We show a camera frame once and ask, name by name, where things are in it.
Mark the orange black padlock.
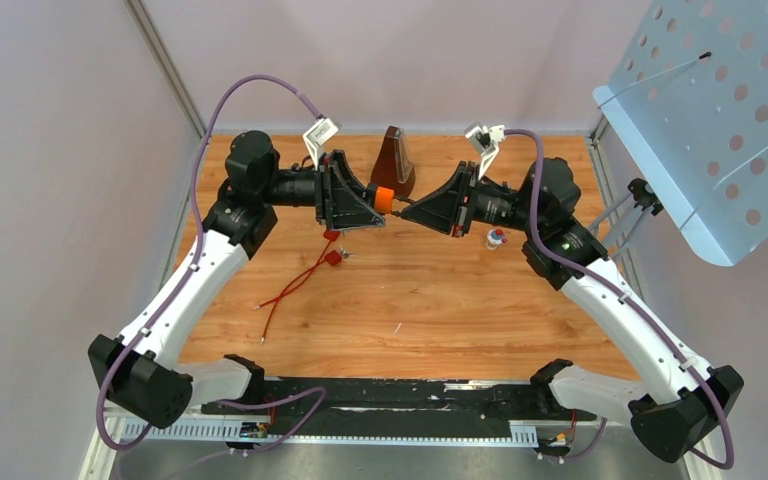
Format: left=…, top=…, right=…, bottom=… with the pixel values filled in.
left=367, top=184, right=395, bottom=215

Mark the red cable lock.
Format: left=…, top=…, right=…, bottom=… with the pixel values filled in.
left=256, top=248, right=352, bottom=345
left=254, top=230, right=343, bottom=310

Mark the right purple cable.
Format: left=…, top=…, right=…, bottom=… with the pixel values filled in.
left=503, top=128, right=735, bottom=471

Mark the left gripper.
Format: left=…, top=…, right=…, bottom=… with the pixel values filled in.
left=259, top=149, right=385, bottom=230

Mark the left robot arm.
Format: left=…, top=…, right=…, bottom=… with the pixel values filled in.
left=88, top=130, right=395, bottom=429

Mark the red cable lock lower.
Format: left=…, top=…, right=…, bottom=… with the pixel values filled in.
left=256, top=248, right=352, bottom=345

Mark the blue perforated metal stand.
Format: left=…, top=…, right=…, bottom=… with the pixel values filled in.
left=593, top=1, right=768, bottom=267

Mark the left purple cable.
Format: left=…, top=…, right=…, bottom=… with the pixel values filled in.
left=96, top=74, right=324, bottom=453

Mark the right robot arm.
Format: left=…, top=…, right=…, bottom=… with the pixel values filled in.
left=400, top=158, right=744, bottom=463

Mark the brown wooden metronome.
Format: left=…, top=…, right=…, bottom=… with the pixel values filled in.
left=370, top=126, right=416, bottom=197

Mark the white cable duct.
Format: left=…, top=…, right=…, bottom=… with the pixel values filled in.
left=118, top=417, right=541, bottom=448

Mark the red cable lock upper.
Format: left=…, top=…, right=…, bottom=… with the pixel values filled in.
left=254, top=230, right=343, bottom=310

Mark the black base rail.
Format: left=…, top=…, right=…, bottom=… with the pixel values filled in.
left=200, top=376, right=597, bottom=440

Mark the purple cable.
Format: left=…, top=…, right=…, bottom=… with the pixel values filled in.
left=503, top=128, right=735, bottom=471
left=96, top=74, right=324, bottom=453

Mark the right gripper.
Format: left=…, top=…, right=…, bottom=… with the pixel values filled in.
left=401, top=161, right=542, bottom=238

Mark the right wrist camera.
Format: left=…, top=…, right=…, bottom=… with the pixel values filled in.
left=464, top=122, right=506, bottom=180

